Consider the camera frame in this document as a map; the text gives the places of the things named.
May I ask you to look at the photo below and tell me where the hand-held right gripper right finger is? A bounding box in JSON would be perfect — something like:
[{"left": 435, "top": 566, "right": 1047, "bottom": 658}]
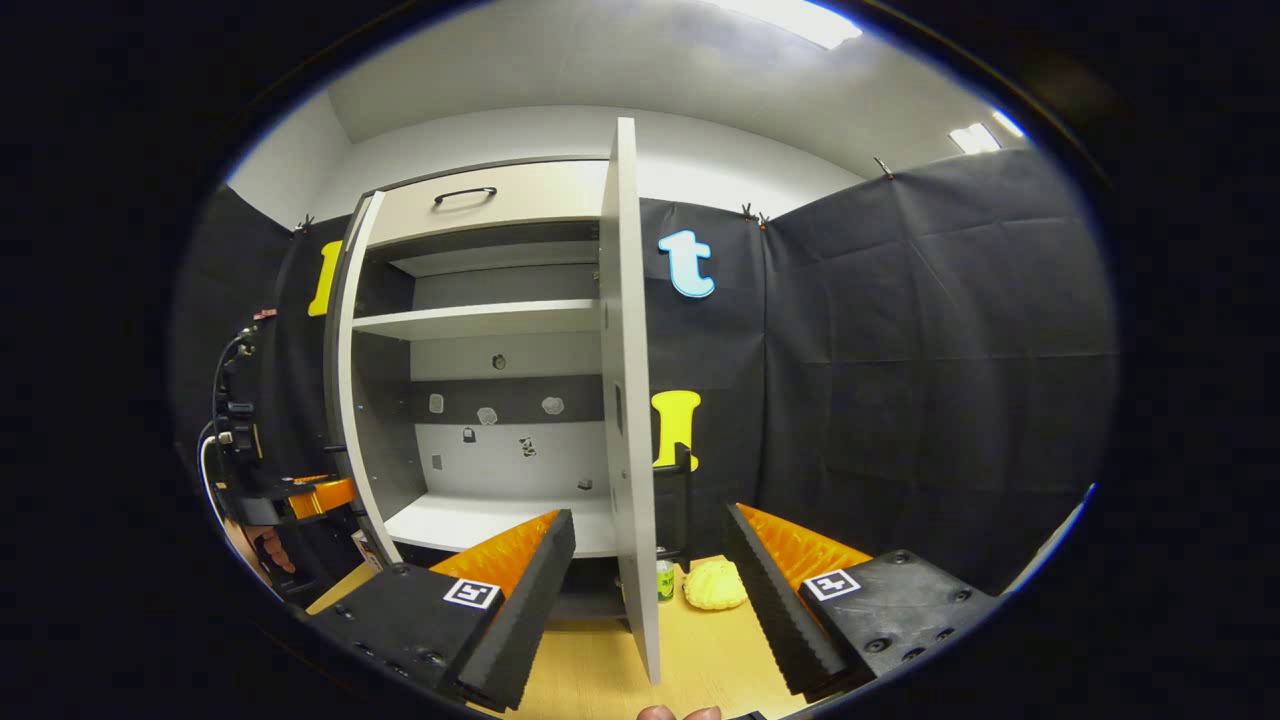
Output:
[{"left": 724, "top": 502, "right": 1004, "bottom": 701}]

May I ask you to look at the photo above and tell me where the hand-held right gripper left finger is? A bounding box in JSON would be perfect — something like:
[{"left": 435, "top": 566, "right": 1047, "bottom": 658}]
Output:
[{"left": 305, "top": 508, "right": 578, "bottom": 713}]

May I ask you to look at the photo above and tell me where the beige camera-sticker cabinet door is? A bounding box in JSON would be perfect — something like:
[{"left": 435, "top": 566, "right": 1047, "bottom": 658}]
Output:
[{"left": 322, "top": 190, "right": 406, "bottom": 566}]

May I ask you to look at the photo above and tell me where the black vertical door handle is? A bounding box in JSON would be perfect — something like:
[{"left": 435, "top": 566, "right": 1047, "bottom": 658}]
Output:
[{"left": 655, "top": 443, "right": 698, "bottom": 561}]

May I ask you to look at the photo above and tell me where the beige cherry-sticker cabinet door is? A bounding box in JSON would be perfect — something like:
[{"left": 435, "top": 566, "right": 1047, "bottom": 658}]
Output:
[{"left": 598, "top": 117, "right": 663, "bottom": 686}]

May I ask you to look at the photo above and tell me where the beige double-door shoe cabinet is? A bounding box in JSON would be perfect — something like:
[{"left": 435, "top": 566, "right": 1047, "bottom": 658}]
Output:
[{"left": 322, "top": 155, "right": 641, "bottom": 601}]

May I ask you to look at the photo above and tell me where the white cabinet shelf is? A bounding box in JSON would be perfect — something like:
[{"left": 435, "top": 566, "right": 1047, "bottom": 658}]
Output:
[{"left": 352, "top": 299, "right": 603, "bottom": 342}]

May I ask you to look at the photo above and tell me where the yellow bumpy round object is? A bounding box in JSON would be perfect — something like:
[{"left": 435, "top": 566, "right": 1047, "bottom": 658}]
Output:
[{"left": 684, "top": 558, "right": 749, "bottom": 612}]

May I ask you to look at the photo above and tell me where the black backdrop cloth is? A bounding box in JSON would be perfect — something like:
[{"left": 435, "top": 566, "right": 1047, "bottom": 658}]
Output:
[{"left": 170, "top": 148, "right": 1119, "bottom": 601}]

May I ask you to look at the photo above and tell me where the small ceiling light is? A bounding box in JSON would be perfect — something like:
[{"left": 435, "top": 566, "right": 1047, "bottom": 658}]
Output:
[{"left": 948, "top": 108, "right": 1028, "bottom": 156}]

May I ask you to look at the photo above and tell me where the long ceiling light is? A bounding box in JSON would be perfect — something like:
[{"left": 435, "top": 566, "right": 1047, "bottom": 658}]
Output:
[{"left": 700, "top": 0, "right": 863, "bottom": 51}]

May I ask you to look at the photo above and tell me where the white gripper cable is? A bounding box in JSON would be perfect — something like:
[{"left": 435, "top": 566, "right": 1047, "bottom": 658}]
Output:
[{"left": 199, "top": 432, "right": 229, "bottom": 523}]

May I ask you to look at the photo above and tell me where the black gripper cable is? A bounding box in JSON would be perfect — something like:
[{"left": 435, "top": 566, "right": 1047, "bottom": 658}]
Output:
[{"left": 209, "top": 333, "right": 253, "bottom": 441}]

